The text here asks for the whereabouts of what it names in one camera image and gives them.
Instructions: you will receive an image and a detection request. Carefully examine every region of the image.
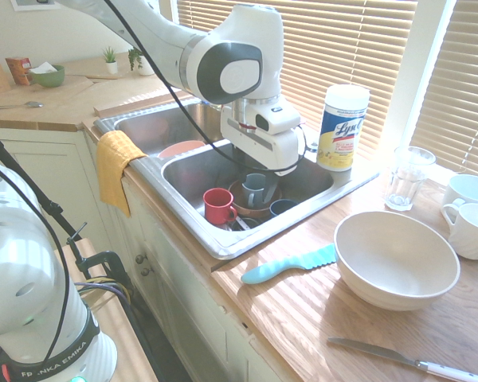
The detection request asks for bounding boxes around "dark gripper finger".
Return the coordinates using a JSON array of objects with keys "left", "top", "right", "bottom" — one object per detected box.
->
[{"left": 263, "top": 173, "right": 281, "bottom": 210}]

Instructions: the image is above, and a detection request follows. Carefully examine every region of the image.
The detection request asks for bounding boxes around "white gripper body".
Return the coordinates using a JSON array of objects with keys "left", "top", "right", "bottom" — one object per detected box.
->
[{"left": 220, "top": 117, "right": 306, "bottom": 173}]

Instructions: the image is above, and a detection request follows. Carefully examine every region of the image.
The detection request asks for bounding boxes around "teal plastic serrated knife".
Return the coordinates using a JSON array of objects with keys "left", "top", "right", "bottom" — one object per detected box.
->
[{"left": 240, "top": 243, "right": 339, "bottom": 286}]

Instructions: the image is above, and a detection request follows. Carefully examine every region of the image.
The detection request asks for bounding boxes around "metal utensil in sink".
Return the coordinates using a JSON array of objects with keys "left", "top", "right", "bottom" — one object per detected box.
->
[{"left": 225, "top": 215, "right": 264, "bottom": 232}]

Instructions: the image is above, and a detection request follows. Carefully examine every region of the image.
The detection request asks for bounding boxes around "orange plate in sink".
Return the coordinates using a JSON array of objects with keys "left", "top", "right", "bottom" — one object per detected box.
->
[{"left": 158, "top": 139, "right": 206, "bottom": 159}]

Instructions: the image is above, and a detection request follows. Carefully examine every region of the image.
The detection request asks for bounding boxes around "stainless steel double sink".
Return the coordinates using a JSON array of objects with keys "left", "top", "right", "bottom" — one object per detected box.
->
[{"left": 93, "top": 97, "right": 382, "bottom": 262}]

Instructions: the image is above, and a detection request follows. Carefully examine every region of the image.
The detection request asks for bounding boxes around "dark blue cup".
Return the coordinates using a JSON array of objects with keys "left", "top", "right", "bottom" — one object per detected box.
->
[{"left": 268, "top": 198, "right": 300, "bottom": 218}]

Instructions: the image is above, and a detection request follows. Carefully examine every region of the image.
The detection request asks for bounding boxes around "grey blue mug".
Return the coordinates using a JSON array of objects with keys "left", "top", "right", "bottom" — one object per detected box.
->
[{"left": 241, "top": 173, "right": 271, "bottom": 209}]

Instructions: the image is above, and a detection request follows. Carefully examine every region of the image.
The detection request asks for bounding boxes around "brown copper bowl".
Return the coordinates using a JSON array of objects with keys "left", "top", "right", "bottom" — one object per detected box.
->
[{"left": 227, "top": 178, "right": 283, "bottom": 219}]

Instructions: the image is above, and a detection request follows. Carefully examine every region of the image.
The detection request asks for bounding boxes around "red enamel mug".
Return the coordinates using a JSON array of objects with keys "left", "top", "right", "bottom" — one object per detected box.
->
[{"left": 202, "top": 188, "right": 239, "bottom": 227}]

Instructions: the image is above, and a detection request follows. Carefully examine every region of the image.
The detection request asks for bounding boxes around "Lysol wipes canister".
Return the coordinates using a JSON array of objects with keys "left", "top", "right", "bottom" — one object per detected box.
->
[{"left": 316, "top": 84, "right": 370, "bottom": 173}]

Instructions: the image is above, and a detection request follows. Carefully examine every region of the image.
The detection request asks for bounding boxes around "wide wooden window blind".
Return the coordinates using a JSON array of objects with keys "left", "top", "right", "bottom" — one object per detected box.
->
[{"left": 177, "top": 0, "right": 418, "bottom": 161}]

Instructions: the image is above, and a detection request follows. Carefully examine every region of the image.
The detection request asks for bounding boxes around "clear drinking glass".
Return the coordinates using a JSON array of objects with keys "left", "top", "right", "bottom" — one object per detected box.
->
[{"left": 384, "top": 146, "right": 437, "bottom": 212}]

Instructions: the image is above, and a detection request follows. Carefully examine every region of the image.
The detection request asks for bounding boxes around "large cream bowl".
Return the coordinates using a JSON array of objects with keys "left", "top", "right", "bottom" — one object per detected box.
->
[{"left": 333, "top": 210, "right": 461, "bottom": 312}]

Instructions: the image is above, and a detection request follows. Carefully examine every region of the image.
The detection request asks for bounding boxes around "small trailing potted plant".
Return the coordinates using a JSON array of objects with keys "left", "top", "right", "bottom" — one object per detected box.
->
[{"left": 127, "top": 46, "right": 155, "bottom": 76}]

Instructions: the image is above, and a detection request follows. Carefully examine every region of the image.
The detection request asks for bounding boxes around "yellow dish cloth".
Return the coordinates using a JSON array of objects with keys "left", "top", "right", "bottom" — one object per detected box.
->
[{"left": 95, "top": 130, "right": 148, "bottom": 219}]

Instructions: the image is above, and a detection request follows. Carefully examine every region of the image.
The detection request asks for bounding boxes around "small upright potted plant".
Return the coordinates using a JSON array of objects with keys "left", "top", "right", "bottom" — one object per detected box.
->
[{"left": 101, "top": 46, "right": 120, "bottom": 76}]

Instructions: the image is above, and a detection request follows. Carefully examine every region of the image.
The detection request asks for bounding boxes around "black clamp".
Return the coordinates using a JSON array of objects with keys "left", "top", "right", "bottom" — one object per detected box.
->
[{"left": 65, "top": 222, "right": 133, "bottom": 304}]

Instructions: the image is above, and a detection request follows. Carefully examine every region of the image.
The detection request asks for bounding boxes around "white ceramic mug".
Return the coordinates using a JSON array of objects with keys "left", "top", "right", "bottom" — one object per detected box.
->
[
  {"left": 441, "top": 173, "right": 478, "bottom": 209},
  {"left": 441, "top": 202, "right": 478, "bottom": 261}
]

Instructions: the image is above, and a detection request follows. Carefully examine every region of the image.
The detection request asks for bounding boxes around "narrow wooden window blind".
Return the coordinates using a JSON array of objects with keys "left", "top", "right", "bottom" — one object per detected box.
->
[{"left": 409, "top": 0, "right": 478, "bottom": 170}]

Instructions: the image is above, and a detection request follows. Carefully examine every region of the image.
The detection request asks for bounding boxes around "cream kitchen cabinet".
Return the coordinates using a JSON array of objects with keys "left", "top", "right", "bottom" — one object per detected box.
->
[{"left": 0, "top": 127, "right": 304, "bottom": 382}]

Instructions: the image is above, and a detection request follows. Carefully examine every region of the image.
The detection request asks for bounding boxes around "green bowl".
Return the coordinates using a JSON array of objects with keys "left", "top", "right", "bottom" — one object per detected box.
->
[{"left": 28, "top": 64, "right": 66, "bottom": 88}]

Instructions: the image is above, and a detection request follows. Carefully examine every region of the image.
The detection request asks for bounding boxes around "metal spoon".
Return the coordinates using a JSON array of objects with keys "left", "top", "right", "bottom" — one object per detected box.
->
[{"left": 0, "top": 100, "right": 44, "bottom": 111}]

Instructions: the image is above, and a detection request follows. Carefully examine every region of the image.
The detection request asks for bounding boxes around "white paper napkin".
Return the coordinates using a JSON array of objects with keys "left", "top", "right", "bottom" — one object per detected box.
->
[{"left": 28, "top": 61, "right": 57, "bottom": 75}]

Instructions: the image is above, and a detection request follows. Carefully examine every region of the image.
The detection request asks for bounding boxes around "orange cardboard box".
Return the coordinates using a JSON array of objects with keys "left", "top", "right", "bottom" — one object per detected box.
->
[{"left": 5, "top": 57, "right": 33, "bottom": 87}]

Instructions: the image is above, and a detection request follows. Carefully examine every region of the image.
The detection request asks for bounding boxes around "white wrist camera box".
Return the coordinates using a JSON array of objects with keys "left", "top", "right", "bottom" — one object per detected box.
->
[{"left": 254, "top": 98, "right": 302, "bottom": 135}]

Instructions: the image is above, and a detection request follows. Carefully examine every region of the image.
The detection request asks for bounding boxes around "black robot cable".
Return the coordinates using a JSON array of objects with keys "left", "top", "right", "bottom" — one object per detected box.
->
[{"left": 103, "top": 0, "right": 320, "bottom": 178}]

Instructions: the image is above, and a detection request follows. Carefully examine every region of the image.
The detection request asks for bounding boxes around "coloured wire bundle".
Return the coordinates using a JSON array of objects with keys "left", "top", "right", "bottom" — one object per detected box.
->
[{"left": 74, "top": 277, "right": 137, "bottom": 312}]

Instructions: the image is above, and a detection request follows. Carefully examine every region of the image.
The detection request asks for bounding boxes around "white handled metal knife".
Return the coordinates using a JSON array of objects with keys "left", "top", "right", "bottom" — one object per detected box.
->
[{"left": 327, "top": 337, "right": 478, "bottom": 382}]

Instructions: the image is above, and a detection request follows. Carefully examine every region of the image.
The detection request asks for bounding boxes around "wall paper sheet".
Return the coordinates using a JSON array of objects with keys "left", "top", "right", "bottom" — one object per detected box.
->
[{"left": 10, "top": 0, "right": 61, "bottom": 12}]

